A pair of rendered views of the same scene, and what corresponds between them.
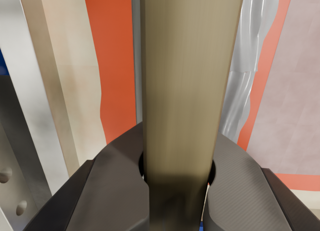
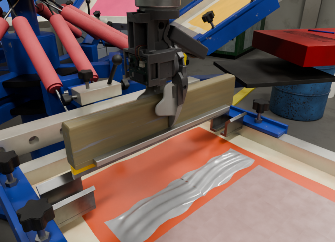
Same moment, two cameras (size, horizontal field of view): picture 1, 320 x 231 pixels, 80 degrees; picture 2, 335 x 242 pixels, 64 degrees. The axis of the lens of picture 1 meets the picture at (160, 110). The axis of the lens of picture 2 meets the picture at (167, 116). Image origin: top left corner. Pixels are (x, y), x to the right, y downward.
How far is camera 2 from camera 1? 0.55 m
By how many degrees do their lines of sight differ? 83
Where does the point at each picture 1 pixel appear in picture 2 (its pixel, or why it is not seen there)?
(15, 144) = not seen: outside the picture
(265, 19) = (220, 178)
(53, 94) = not seen: hidden behind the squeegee
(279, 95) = (208, 214)
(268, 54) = (214, 193)
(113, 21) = (165, 149)
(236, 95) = (185, 193)
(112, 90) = (135, 160)
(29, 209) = (25, 147)
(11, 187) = (54, 133)
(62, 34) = not seen: hidden behind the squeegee
